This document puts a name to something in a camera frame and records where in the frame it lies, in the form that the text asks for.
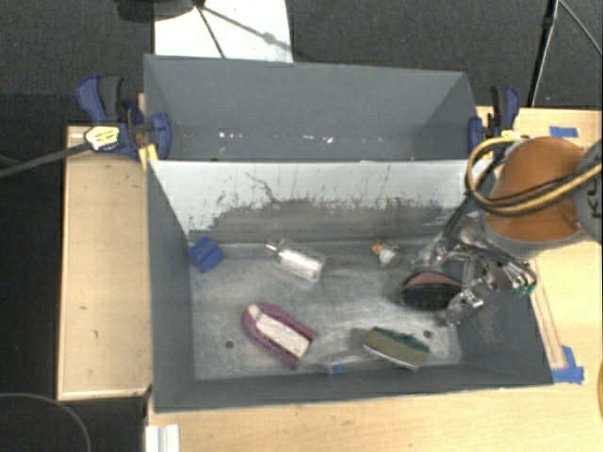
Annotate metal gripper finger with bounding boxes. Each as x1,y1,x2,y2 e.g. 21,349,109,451
414,237,461,273
442,285,485,327

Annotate black and pink oval object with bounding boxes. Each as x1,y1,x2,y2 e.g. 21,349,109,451
399,270,465,314

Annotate small white and orange toy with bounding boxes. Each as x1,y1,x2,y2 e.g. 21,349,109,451
370,238,403,269

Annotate green and yellow sponge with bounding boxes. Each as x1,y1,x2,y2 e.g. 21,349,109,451
350,326,432,372

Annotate clear glass bottle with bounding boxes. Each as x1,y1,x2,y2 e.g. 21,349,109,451
263,238,328,283

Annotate clear tube with blue cap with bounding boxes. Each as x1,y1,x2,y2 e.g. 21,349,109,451
314,355,369,376

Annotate purple and white oval brush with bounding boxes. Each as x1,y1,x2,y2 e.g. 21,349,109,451
240,302,318,371

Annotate grey metal bin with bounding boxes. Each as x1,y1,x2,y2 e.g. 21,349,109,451
142,53,555,413

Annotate blue ribbed block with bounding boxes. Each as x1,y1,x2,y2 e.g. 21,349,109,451
187,235,226,273

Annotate pale wood board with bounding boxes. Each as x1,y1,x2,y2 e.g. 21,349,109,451
56,122,155,402

